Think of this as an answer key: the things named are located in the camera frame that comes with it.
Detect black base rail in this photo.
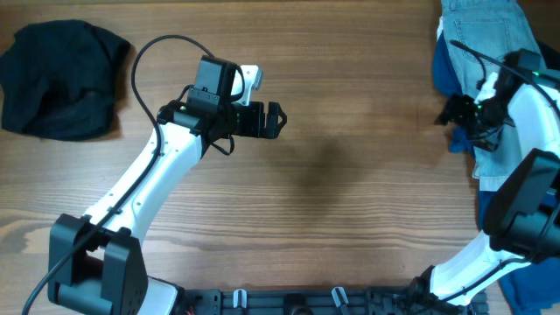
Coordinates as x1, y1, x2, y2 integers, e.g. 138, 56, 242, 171
178, 286, 489, 315

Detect black garment at right edge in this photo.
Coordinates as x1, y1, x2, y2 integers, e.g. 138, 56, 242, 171
537, 41, 560, 71

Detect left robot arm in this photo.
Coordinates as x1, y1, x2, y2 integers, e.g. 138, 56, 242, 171
47, 56, 287, 315

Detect black crumpled garment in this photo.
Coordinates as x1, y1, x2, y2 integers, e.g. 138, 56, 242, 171
1, 19, 130, 141

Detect light blue denim shorts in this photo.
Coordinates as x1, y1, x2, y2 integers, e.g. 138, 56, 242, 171
438, 0, 541, 192

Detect dark blue t-shirt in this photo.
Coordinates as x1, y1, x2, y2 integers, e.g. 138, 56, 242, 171
432, 32, 559, 315

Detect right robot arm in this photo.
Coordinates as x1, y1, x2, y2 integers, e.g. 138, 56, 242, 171
401, 49, 559, 314

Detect left black cable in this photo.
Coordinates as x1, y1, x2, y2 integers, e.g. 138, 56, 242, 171
21, 34, 215, 315

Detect right black cable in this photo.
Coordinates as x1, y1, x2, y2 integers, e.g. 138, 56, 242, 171
449, 38, 560, 119

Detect black cable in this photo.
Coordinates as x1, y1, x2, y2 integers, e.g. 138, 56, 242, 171
21, 34, 215, 315
449, 38, 560, 119

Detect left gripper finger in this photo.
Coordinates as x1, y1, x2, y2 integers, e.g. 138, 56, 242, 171
264, 122, 286, 139
267, 101, 287, 123

